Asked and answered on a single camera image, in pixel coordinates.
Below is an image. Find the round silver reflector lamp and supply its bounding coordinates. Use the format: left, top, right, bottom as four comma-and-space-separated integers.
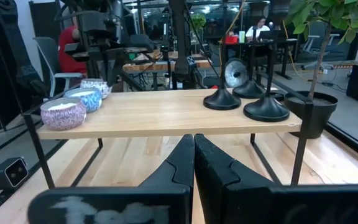
224, 58, 249, 88

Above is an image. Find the light office chair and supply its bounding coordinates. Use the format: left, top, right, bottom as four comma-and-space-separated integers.
302, 21, 342, 71

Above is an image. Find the table-level camera box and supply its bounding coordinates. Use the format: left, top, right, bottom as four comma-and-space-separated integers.
0, 156, 30, 192

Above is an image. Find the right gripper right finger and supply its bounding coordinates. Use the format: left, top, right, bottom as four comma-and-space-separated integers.
194, 133, 275, 224

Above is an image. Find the black stand post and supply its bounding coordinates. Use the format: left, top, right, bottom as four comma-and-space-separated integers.
167, 0, 199, 90

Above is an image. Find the black plant pot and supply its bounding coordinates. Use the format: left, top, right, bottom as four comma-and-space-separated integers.
283, 90, 339, 139

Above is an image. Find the person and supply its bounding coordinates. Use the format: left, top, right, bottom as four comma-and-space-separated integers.
58, 26, 88, 76
245, 17, 272, 42

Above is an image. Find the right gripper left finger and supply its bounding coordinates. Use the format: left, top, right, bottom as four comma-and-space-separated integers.
137, 134, 196, 190

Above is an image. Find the black candle stick holder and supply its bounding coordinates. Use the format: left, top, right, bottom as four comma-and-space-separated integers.
203, 0, 242, 111
243, 0, 292, 123
232, 1, 269, 100

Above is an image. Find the white speckled candle tin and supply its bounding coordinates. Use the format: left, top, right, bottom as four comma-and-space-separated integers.
80, 78, 113, 100

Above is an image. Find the gray office chair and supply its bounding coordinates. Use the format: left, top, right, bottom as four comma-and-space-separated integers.
32, 36, 85, 98

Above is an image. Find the small background plant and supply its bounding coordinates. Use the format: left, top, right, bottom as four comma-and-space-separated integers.
191, 12, 207, 30

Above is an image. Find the black desk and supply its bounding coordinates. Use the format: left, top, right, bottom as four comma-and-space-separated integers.
220, 37, 298, 80

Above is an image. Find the black fabric cover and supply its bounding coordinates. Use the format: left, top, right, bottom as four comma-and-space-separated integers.
0, 0, 48, 135

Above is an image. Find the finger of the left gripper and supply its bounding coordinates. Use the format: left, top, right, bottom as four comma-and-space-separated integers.
112, 54, 127, 87
104, 57, 116, 87

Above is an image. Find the black metal table frame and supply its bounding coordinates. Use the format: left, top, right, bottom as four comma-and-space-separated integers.
0, 71, 358, 218

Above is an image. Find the wooden shelf with metal legs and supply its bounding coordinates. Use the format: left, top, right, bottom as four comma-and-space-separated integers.
22, 74, 315, 190

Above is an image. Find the green leafy plant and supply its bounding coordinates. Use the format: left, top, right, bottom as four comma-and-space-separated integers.
284, 0, 358, 100

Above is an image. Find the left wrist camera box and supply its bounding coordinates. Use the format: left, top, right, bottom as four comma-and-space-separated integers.
78, 11, 112, 32

